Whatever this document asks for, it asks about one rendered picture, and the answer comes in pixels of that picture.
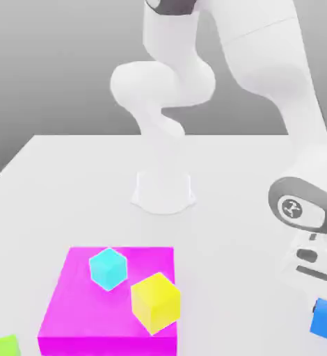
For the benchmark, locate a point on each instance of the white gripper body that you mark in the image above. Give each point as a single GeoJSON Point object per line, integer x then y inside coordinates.
{"type": "Point", "coordinates": [316, 282]}

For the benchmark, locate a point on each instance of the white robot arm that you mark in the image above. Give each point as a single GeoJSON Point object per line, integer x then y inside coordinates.
{"type": "Point", "coordinates": [163, 83]}

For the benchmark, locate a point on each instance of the small yellow cube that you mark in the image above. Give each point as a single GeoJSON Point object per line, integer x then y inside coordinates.
{"type": "Point", "coordinates": [155, 303]}

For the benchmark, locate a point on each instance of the small cyan cube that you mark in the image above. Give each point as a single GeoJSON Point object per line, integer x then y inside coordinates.
{"type": "Point", "coordinates": [108, 269]}

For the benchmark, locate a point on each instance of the small green cube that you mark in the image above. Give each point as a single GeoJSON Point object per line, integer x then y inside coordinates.
{"type": "Point", "coordinates": [0, 347]}

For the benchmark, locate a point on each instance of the large magenta box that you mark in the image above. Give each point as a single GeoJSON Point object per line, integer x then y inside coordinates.
{"type": "Point", "coordinates": [85, 311]}

